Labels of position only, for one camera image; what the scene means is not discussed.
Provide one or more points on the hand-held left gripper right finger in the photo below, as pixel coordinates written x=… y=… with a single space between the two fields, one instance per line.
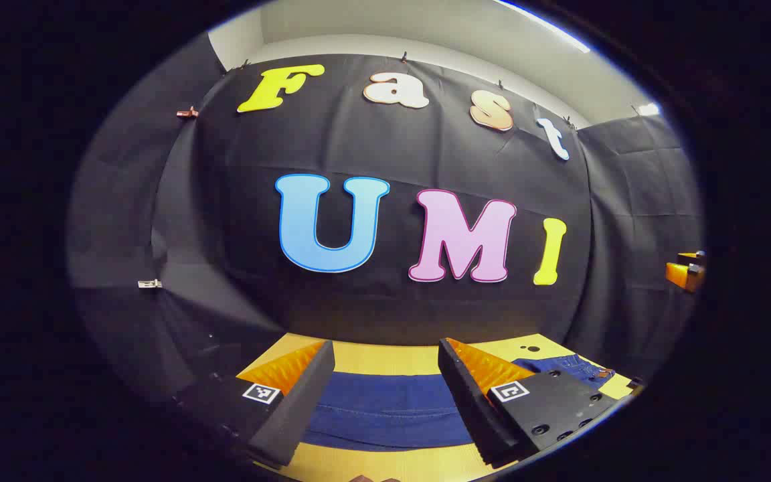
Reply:
x=469 y=402

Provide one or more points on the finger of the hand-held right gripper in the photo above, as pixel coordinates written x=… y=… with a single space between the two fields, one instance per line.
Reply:
x=683 y=276
x=691 y=257

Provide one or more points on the white cloth clip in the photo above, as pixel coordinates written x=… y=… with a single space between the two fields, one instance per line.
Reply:
x=150 y=284

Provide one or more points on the pink cloth clip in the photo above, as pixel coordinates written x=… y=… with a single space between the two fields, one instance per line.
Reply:
x=187 y=112

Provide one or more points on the blue denim jeans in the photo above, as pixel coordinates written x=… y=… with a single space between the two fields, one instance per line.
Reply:
x=385 y=408

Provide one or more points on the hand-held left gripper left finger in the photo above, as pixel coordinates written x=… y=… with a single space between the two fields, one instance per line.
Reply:
x=298 y=408

